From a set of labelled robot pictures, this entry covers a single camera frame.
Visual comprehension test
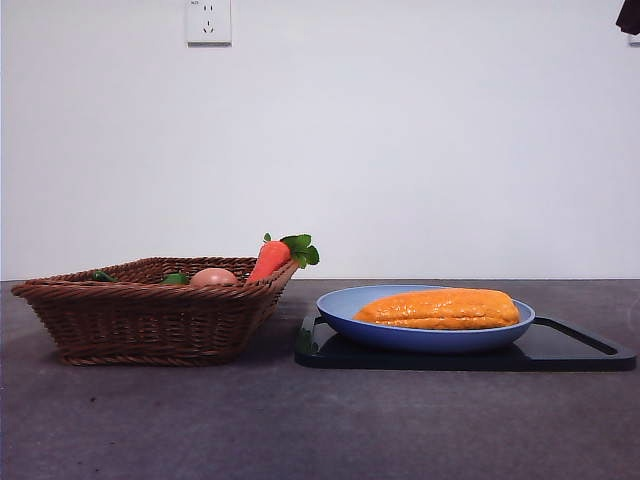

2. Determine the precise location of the orange corn cob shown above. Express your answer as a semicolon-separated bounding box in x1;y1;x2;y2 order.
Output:
353;288;522;332

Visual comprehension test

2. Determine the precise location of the blue round plate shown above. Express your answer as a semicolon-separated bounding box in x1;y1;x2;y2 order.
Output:
316;284;537;356

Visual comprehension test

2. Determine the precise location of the brown wicker basket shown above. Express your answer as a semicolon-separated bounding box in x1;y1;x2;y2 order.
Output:
10;256;301;367

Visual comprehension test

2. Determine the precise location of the black rectangular tray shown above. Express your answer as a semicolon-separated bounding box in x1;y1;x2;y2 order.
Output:
293;314;639;372

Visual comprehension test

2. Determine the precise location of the orange carrot with green leaves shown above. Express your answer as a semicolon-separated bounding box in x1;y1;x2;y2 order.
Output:
245;232;321;286

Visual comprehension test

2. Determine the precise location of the pink egg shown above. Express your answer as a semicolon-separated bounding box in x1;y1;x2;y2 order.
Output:
188;268;240;287

